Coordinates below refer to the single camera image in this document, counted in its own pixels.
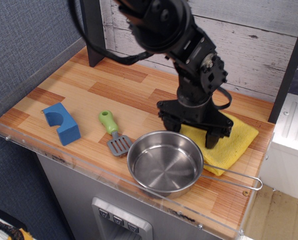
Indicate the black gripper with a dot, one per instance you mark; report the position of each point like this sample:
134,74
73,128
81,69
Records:
206,116

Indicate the yellow table cloth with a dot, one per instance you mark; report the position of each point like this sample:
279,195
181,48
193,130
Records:
228,149

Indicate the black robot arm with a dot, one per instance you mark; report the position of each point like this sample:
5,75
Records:
168,27

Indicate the stainless steel pan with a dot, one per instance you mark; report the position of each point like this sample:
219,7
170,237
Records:
166,164

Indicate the clear acrylic table guard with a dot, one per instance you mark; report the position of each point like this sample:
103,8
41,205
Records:
38,73

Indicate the white appliance at right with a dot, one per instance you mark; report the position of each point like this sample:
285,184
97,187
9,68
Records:
279,169

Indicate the silver dispenser panel with buttons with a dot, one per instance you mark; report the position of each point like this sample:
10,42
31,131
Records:
115,223

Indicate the blue wooden arch block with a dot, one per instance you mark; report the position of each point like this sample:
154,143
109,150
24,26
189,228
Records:
68,130

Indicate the yellow and black object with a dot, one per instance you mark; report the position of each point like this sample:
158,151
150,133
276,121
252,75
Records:
14,233

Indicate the green handled toy spatula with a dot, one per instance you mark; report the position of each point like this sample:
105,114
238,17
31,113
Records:
119,145

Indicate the black vertical post right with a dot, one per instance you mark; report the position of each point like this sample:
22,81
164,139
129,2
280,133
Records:
285,85

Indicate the black vertical post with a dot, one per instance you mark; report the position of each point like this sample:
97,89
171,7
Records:
285,85
93,28

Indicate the black vertical post left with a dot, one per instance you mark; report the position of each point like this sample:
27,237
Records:
93,28

